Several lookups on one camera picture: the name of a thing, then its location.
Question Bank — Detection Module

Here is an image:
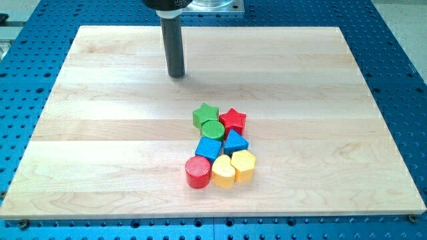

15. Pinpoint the black robot arm end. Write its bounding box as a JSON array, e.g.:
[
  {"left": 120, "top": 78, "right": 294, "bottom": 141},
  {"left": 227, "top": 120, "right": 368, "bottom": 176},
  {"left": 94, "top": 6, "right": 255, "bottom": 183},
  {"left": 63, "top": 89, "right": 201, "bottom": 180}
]
[{"left": 141, "top": 0, "right": 192, "bottom": 11}]

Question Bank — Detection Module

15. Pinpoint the yellow hexagon block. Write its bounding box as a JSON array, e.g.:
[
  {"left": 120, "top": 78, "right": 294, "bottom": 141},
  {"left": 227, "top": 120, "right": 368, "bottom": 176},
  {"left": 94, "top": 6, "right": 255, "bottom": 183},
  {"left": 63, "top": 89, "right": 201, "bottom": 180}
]
[{"left": 231, "top": 150, "right": 256, "bottom": 183}]

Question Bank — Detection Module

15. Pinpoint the green cylinder block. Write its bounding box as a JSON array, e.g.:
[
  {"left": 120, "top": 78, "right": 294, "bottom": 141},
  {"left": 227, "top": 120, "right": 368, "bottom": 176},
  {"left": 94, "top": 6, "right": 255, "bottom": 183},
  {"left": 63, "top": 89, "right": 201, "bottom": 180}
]
[{"left": 201, "top": 121, "right": 225, "bottom": 141}]

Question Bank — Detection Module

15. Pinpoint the green star block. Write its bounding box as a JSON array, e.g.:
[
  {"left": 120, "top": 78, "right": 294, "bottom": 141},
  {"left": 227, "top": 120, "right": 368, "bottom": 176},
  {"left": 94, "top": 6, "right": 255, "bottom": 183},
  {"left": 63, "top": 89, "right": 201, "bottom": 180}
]
[{"left": 192, "top": 103, "right": 219, "bottom": 129}]

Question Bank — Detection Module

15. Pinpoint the red star block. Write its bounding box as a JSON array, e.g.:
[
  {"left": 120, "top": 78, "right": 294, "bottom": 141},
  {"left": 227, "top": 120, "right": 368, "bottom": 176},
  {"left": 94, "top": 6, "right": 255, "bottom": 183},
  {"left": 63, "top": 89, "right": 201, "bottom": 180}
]
[{"left": 219, "top": 108, "right": 247, "bottom": 139}]

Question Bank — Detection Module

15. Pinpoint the blue cube block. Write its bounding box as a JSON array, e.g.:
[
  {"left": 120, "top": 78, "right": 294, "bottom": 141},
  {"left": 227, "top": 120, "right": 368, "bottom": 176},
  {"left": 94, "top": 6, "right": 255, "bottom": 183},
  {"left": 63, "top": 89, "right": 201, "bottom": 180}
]
[{"left": 195, "top": 137, "right": 222, "bottom": 164}]

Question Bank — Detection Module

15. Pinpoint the blue triangle block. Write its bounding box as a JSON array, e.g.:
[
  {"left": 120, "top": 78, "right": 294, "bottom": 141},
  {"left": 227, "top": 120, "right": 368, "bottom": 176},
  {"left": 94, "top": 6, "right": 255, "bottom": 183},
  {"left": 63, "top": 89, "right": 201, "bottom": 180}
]
[{"left": 223, "top": 129, "right": 249, "bottom": 156}]

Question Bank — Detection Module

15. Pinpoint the red cylinder block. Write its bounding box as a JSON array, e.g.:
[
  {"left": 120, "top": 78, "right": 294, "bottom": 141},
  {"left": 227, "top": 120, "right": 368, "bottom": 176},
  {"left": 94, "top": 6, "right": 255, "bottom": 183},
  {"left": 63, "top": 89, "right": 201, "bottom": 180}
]
[{"left": 185, "top": 155, "right": 211, "bottom": 189}]

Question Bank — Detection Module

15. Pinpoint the yellow heart block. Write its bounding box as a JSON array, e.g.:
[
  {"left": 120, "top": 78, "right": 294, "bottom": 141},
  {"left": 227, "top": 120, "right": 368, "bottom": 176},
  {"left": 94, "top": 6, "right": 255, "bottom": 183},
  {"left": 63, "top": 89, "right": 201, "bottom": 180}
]
[{"left": 211, "top": 155, "right": 236, "bottom": 188}]

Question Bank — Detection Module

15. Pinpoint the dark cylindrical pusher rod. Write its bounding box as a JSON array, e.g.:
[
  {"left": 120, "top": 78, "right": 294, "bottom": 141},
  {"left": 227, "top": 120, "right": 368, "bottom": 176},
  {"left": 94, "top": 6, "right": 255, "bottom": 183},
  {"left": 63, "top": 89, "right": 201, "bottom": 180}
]
[{"left": 156, "top": 9, "right": 185, "bottom": 78}]

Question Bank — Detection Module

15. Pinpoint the light wooden board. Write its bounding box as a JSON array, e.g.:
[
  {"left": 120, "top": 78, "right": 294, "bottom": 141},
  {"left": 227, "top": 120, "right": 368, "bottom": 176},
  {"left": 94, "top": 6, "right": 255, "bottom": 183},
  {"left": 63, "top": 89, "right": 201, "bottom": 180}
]
[{"left": 1, "top": 26, "right": 426, "bottom": 220}]

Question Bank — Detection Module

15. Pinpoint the left board clamp screw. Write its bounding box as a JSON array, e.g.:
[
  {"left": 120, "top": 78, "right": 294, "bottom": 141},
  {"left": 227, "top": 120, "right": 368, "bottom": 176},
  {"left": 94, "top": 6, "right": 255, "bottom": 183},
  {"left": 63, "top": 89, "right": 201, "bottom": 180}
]
[{"left": 17, "top": 219, "right": 30, "bottom": 231}]

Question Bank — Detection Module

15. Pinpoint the board clamp screw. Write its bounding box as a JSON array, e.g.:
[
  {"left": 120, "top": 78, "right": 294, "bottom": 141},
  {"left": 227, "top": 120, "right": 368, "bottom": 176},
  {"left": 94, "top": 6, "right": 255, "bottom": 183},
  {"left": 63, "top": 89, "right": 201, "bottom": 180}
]
[
  {"left": 17, "top": 219, "right": 30, "bottom": 231},
  {"left": 407, "top": 214, "right": 418, "bottom": 224}
]

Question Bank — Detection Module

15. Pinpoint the right board clamp screw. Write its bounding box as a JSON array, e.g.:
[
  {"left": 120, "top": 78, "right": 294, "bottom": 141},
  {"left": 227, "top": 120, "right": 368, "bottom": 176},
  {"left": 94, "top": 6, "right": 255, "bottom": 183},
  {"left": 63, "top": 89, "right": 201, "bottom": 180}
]
[{"left": 407, "top": 214, "right": 418, "bottom": 224}]

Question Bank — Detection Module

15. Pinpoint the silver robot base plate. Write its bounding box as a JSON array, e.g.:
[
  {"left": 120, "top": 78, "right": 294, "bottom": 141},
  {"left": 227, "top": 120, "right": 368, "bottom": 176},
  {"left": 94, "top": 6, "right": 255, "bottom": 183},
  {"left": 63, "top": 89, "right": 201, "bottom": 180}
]
[{"left": 183, "top": 0, "right": 245, "bottom": 13}]

